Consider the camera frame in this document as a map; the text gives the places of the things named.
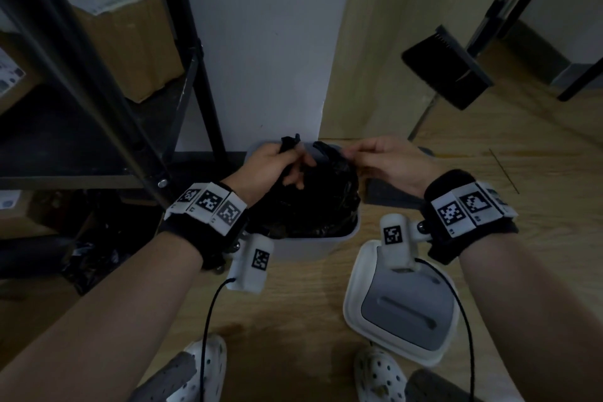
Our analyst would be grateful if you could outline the small cardboard box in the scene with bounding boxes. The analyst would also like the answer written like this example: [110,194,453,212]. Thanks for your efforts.
[0,189,63,240]

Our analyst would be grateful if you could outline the light wooden door panel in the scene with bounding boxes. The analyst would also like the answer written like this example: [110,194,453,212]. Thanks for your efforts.
[319,0,535,141]

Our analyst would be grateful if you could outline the black furniture leg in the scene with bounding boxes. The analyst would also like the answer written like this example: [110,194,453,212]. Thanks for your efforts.
[558,68,603,102]

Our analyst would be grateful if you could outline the person's right forearm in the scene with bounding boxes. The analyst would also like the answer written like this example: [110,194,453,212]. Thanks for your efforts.
[458,237,603,402]

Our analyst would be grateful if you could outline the crumpled black plastic bags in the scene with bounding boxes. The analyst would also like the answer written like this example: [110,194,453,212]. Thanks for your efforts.
[60,193,163,295]

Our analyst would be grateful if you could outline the white perforated clog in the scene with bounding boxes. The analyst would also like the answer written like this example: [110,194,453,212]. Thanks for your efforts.
[354,347,407,402]
[167,334,228,402]

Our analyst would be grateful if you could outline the person's left forearm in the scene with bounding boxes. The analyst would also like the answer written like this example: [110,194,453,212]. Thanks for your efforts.
[0,230,204,402]

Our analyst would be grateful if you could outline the black wristband with marker tiles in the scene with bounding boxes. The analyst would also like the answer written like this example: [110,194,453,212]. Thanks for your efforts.
[418,169,520,266]
[159,180,250,271]

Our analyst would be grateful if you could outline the black trash bag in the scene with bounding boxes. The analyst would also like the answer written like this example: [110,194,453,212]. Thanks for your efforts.
[247,133,362,240]

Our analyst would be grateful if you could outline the person's right hand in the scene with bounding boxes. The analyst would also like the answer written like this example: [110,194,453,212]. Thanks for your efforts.
[341,135,449,201]

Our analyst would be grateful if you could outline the black cable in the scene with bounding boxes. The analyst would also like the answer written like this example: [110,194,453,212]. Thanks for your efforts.
[198,276,237,402]
[414,258,477,402]

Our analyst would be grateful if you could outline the white trash bin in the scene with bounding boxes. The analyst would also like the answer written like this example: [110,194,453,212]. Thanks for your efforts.
[242,141,362,263]

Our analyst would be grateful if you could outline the white and grey bin lid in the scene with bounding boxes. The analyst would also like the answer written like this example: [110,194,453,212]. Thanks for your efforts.
[342,239,461,368]

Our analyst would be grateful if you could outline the large cardboard box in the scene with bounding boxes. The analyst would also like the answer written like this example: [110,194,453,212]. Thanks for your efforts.
[56,0,185,104]

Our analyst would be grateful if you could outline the black metal shelf rack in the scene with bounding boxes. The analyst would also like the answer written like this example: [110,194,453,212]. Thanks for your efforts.
[0,0,232,210]

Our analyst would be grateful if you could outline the cardboard box with printed label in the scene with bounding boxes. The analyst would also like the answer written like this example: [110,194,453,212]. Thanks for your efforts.
[0,31,39,116]

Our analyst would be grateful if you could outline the black dustpan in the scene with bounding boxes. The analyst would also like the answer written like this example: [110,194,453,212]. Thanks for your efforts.
[401,24,495,111]

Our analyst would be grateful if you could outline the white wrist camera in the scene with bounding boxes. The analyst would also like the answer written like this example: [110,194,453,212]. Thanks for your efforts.
[379,214,433,274]
[225,232,275,295]

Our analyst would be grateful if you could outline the person's left hand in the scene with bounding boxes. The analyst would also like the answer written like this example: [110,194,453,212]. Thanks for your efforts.
[224,142,318,207]

